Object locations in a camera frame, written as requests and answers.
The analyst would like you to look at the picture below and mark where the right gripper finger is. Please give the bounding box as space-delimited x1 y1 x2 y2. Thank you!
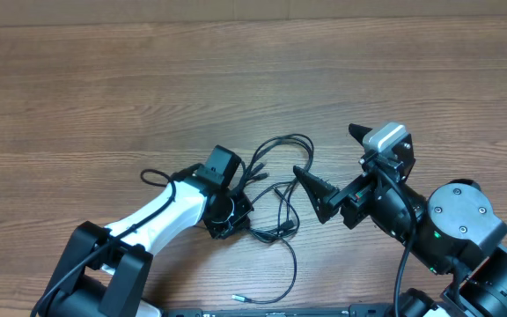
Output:
349 123 372 145
293 166 340 224

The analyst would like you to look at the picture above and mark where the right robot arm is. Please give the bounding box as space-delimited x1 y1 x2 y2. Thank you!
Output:
293 122 507 316

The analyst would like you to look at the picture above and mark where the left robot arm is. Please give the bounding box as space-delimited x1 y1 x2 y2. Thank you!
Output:
31 145 253 316

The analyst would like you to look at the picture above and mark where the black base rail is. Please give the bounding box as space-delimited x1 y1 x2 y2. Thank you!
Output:
162 303 391 317

